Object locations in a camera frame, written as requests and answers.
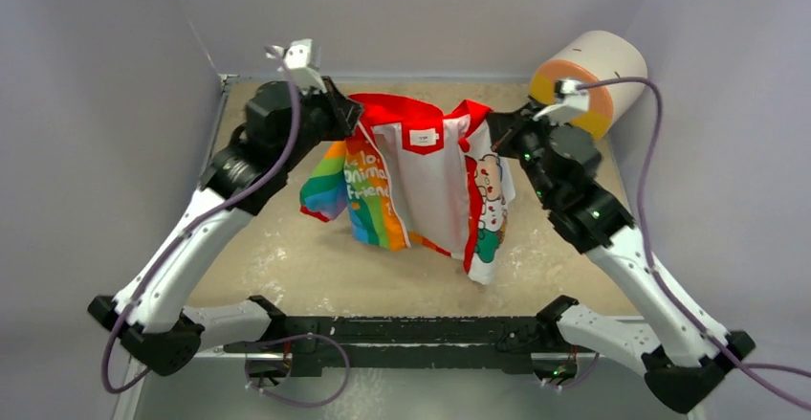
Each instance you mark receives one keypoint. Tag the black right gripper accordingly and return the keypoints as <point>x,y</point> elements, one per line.
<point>507,130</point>

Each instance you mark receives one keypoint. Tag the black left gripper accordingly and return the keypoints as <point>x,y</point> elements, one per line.
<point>344,111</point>

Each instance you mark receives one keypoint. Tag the rainbow red white kids jacket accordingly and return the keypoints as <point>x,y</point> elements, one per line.
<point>413,174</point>

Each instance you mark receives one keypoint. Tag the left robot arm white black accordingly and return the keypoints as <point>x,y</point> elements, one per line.
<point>149,317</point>

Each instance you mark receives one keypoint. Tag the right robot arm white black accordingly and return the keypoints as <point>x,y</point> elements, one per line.
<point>682,353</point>

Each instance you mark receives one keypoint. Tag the round pastel drawer cabinet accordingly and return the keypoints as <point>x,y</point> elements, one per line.
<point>591,57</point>

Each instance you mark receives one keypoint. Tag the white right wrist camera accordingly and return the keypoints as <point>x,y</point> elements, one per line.
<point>571,99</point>

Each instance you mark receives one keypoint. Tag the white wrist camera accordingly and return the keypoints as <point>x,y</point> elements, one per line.
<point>299,63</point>
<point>571,99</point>

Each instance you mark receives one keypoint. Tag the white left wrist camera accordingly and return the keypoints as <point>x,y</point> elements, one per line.
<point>299,63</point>

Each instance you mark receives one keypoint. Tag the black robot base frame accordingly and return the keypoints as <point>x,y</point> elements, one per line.
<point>514,345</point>

